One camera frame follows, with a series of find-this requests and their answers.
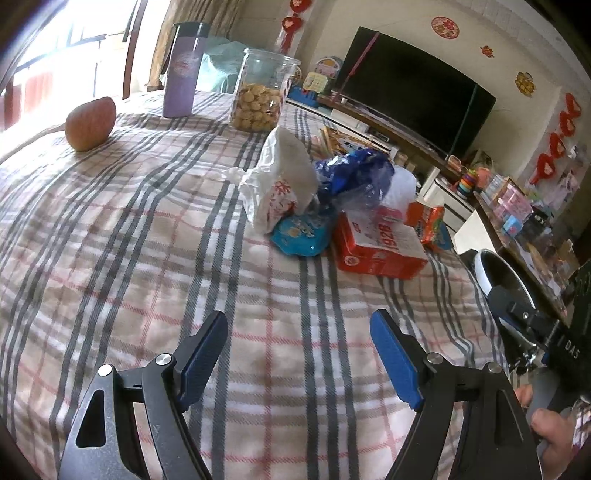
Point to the yellow toy board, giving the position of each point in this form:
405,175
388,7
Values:
315,82

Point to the black flat television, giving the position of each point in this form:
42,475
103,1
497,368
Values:
406,87

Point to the red hanging cloth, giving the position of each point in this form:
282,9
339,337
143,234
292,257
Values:
37,87

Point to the yellow figure wall sticker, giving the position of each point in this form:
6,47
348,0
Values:
525,83

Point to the red stick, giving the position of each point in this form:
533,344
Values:
362,64

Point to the blue plastic bag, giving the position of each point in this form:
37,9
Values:
355,175

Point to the toy telephone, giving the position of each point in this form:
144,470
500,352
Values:
455,162

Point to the person's right hand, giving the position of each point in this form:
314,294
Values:
556,429

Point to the blue snack packet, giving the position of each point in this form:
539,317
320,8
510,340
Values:
302,233

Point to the blue toy vehicle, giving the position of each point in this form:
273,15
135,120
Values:
302,94

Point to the clear cookie jar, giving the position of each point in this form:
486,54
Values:
258,92

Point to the black trash bin white rim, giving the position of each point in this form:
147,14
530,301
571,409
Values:
503,286

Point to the marble top side counter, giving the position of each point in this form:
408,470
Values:
521,240

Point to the colourful children's book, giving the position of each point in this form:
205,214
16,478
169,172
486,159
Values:
337,141

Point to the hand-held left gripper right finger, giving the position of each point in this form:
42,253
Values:
397,360

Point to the teal covered sofa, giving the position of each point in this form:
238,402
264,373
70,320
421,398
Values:
221,60

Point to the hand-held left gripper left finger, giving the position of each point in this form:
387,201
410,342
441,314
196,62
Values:
198,364

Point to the green stick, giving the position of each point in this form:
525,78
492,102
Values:
464,122

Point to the beige patterned curtain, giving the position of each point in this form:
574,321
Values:
203,18

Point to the small blue toy box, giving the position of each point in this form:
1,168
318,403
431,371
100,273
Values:
512,226

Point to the small red wall sticker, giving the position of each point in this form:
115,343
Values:
487,50

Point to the checked tablecloth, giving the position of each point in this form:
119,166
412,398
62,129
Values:
138,254

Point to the purple drink bottle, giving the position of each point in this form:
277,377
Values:
182,69

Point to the red and white milk carton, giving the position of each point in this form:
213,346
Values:
378,244

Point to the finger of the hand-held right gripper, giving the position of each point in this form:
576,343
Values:
521,316

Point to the pink storage box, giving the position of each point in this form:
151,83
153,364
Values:
510,203

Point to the orange snack packet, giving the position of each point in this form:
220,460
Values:
429,224

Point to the red apple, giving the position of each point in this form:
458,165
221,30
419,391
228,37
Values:
90,123

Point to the white plastic bag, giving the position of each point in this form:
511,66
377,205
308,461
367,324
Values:
281,184

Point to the round red wall sticker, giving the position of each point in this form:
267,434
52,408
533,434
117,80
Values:
445,26

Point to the colourful toy house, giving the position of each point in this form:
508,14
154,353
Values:
328,67

